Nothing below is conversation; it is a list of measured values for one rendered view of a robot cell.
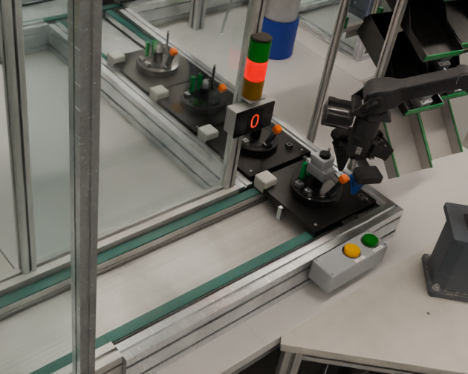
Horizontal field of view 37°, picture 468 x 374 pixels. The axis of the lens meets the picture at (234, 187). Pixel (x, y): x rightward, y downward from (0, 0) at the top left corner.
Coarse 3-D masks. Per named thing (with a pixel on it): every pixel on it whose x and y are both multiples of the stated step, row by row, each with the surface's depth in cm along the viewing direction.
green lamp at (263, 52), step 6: (252, 42) 155; (258, 42) 154; (270, 42) 155; (252, 48) 155; (258, 48) 154; (264, 48) 155; (252, 54) 156; (258, 54) 155; (264, 54) 156; (252, 60) 157; (258, 60) 156; (264, 60) 157
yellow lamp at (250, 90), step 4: (244, 80) 161; (248, 80) 160; (244, 84) 161; (248, 84) 161; (252, 84) 160; (256, 84) 160; (260, 84) 161; (244, 88) 162; (248, 88) 161; (252, 88) 161; (256, 88) 161; (260, 88) 162; (244, 92) 162; (248, 92) 162; (252, 92) 161; (256, 92) 162; (260, 92) 162; (244, 96) 163; (248, 96) 162; (252, 96) 162; (256, 96) 162; (260, 96) 164; (252, 100) 163
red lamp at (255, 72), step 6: (246, 66) 159; (252, 66) 158; (258, 66) 157; (264, 66) 158; (246, 72) 160; (252, 72) 158; (258, 72) 158; (264, 72) 159; (246, 78) 160; (252, 78) 159; (258, 78) 159; (264, 78) 161
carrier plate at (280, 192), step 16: (304, 160) 197; (288, 176) 190; (272, 192) 184; (288, 192) 185; (288, 208) 180; (304, 208) 181; (320, 208) 182; (336, 208) 182; (352, 208) 183; (368, 208) 187; (304, 224) 176; (320, 224) 176; (336, 224) 179
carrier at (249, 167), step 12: (252, 132) 198; (264, 132) 202; (252, 144) 196; (264, 144) 196; (276, 144) 198; (300, 144) 203; (240, 156) 195; (252, 156) 195; (264, 156) 196; (276, 156) 197; (288, 156) 198; (300, 156) 199; (240, 168) 190; (252, 168) 191; (264, 168) 192; (276, 168) 194; (252, 180) 189
